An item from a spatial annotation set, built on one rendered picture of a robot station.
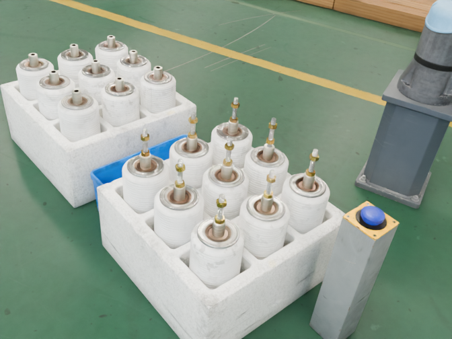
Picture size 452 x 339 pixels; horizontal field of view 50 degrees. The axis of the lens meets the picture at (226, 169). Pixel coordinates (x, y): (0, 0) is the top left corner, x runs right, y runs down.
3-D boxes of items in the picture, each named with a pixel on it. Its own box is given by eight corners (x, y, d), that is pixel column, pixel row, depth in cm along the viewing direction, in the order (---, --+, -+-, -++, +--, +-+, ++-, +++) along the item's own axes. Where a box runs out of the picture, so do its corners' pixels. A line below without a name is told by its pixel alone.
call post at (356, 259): (329, 308, 107) (366, 201, 88) (355, 331, 103) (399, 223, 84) (308, 325, 103) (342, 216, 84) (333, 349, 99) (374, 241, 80)
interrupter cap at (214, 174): (223, 194, 96) (223, 190, 96) (200, 173, 101) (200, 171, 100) (251, 180, 100) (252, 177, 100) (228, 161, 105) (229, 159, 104)
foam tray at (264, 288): (227, 185, 138) (233, 132, 127) (333, 274, 115) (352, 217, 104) (101, 245, 116) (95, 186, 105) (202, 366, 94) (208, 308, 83)
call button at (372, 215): (368, 210, 87) (370, 201, 85) (387, 223, 84) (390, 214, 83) (354, 219, 84) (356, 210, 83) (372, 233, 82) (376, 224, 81)
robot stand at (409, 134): (370, 155, 156) (399, 68, 138) (430, 175, 150) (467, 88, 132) (353, 185, 143) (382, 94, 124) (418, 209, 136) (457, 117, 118)
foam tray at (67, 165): (123, 102, 169) (121, 53, 158) (194, 157, 147) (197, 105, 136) (11, 138, 147) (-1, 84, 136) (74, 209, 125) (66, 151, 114)
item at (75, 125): (91, 147, 135) (85, 89, 124) (109, 164, 129) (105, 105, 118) (58, 159, 129) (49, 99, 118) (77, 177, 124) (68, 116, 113)
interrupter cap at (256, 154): (277, 173, 103) (278, 170, 103) (244, 161, 105) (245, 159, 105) (288, 155, 109) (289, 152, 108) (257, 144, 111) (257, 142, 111)
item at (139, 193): (126, 215, 115) (122, 153, 104) (167, 214, 116) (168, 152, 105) (124, 245, 107) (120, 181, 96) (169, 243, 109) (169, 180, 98)
